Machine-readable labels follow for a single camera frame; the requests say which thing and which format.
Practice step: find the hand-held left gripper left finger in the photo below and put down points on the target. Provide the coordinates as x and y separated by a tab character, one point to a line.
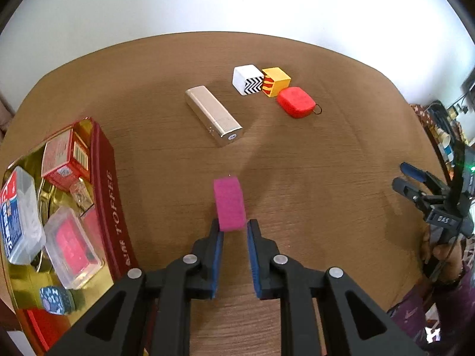
217	263

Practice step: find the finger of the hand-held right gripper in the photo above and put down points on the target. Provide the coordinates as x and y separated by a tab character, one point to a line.
406	191
413	171

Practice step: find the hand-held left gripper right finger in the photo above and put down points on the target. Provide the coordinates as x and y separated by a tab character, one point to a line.
256	263

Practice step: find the pink rectangular block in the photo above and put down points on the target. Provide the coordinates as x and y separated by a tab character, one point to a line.
229	204

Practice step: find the red tin box gold interior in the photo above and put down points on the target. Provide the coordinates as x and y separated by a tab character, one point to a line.
107	193

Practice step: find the clear box red contents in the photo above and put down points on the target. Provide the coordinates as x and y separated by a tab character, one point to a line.
70	244

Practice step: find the small blue patterned block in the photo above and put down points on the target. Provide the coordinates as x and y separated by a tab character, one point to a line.
55	298

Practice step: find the red printed carton box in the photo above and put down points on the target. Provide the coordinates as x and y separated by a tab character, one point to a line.
55	155

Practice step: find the clear case of playing cards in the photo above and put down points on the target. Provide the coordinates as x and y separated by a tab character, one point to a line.
18	215

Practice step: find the person's right hand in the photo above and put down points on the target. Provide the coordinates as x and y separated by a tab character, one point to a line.
443	263

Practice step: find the white paper cup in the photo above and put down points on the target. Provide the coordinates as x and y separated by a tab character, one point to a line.
444	139

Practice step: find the floral patterned cloth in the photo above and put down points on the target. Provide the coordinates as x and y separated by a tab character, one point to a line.
423	117

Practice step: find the black device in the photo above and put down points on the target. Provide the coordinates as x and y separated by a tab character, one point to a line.
468	87

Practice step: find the person's clothing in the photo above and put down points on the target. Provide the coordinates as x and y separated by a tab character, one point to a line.
415	315

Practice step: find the gold rectangular box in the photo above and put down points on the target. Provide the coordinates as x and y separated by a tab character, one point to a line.
211	113

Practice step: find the yellow cube red stripes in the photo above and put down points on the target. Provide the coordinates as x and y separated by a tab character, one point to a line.
276	76

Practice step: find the white cube zigzag print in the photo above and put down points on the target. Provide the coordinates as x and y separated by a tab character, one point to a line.
246	76

